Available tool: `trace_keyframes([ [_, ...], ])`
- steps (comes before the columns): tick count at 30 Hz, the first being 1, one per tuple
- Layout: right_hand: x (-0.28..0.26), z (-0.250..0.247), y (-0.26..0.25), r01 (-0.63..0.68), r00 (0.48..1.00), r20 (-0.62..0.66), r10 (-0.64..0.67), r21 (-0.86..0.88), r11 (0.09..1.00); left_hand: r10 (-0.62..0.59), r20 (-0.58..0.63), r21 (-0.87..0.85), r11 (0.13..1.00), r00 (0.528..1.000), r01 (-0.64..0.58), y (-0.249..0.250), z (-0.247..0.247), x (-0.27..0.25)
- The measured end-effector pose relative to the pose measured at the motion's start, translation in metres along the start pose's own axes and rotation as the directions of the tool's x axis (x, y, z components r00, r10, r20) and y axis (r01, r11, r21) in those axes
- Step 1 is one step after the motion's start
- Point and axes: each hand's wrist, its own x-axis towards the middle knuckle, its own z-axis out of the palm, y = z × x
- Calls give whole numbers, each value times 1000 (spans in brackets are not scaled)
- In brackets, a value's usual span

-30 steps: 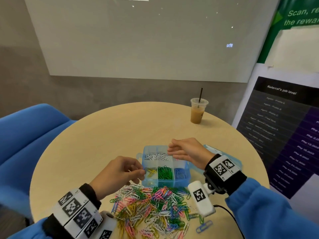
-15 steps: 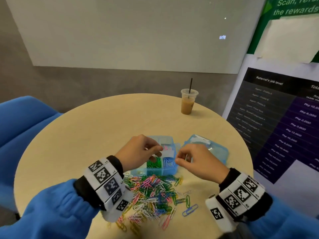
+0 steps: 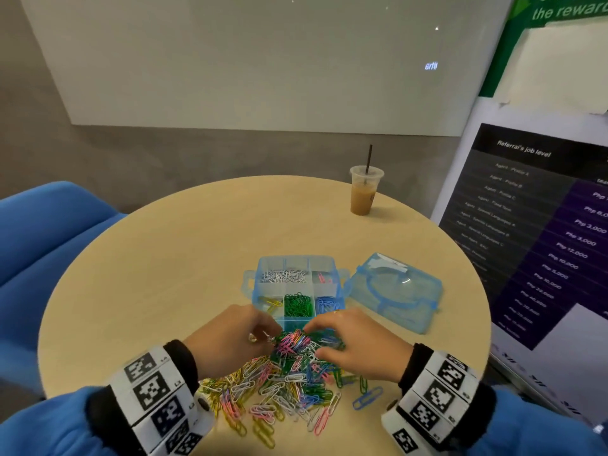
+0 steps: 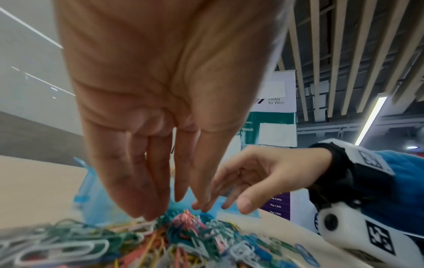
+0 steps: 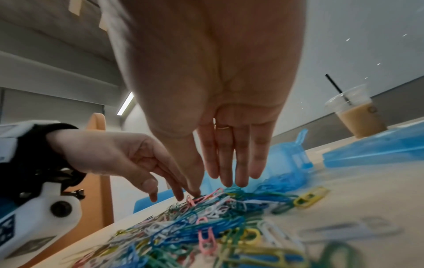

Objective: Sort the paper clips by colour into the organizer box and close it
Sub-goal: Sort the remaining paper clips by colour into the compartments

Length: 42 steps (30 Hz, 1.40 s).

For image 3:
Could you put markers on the blue compartment organizer box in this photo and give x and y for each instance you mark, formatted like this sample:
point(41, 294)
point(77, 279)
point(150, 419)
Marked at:
point(302, 263)

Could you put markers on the standing poster banner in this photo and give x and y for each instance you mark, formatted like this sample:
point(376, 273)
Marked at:
point(541, 213)

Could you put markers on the wrist marker band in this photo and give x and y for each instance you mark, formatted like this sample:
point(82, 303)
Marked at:
point(437, 403)
point(152, 399)

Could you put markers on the blue transparent box lid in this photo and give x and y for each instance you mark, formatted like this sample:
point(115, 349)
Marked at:
point(394, 289)

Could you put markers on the round wooden table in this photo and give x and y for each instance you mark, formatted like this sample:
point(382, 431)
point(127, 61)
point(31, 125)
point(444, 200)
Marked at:
point(161, 251)

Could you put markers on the left wrist marker band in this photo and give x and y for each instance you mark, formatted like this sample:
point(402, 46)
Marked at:
point(152, 399)

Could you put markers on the bunch of blue paper clips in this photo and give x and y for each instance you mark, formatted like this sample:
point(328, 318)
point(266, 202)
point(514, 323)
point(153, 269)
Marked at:
point(329, 305)

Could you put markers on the pile of coloured paper clips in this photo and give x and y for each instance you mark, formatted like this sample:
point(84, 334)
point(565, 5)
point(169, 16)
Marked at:
point(285, 389)

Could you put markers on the person's right hand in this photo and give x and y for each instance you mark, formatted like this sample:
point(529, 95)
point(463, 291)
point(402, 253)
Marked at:
point(366, 346)

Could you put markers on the white wall board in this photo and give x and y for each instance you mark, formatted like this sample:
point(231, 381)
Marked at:
point(275, 52)

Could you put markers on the blue upholstered chair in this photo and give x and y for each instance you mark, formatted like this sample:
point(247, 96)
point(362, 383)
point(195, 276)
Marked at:
point(38, 242)

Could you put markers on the bunch of green paper clips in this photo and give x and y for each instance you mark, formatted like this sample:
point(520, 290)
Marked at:
point(298, 305)

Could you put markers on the iced coffee plastic cup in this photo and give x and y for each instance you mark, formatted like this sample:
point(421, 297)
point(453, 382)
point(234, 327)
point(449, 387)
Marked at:
point(364, 196)

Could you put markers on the person's left hand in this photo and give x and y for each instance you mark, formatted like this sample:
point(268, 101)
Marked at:
point(228, 342)

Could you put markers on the black drinking straw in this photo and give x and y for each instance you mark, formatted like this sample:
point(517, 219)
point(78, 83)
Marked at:
point(369, 156)

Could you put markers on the right wrist marker band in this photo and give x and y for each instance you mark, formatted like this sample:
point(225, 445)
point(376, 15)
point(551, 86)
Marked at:
point(437, 403)

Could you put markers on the bunch of yellow paper clips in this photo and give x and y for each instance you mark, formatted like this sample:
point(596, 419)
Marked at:
point(271, 305)

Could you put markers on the person's left forearm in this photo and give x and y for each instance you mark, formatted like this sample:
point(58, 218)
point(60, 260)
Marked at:
point(47, 427)

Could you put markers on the bunch of pink paper clips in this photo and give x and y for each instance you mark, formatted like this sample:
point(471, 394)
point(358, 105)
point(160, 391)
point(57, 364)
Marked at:
point(326, 277)

